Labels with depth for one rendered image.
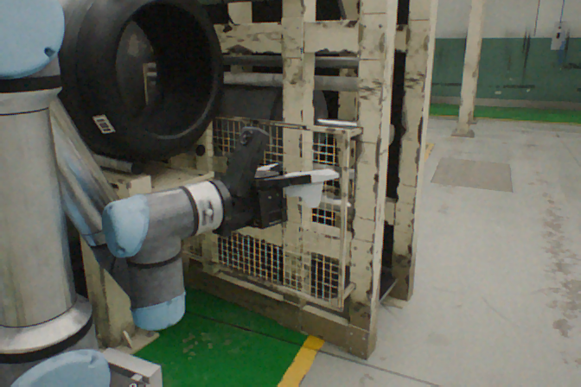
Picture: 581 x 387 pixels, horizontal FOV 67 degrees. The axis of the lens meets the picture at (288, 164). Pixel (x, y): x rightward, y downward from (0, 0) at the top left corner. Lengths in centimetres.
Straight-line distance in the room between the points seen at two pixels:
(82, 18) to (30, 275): 93
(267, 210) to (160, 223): 18
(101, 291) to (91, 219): 132
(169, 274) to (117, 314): 146
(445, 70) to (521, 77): 149
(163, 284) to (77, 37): 87
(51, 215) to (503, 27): 1012
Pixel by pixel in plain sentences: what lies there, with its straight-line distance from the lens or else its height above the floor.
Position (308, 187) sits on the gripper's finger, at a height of 105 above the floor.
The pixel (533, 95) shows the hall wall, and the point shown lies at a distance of 1041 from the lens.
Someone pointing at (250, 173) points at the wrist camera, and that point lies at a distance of 67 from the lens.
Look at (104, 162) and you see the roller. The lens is 156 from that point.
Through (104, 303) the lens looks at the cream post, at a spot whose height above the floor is 25.
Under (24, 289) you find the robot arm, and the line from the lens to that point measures 57.
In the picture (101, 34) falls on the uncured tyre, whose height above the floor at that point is 130.
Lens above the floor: 128
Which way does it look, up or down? 15 degrees down
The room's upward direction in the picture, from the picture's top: straight up
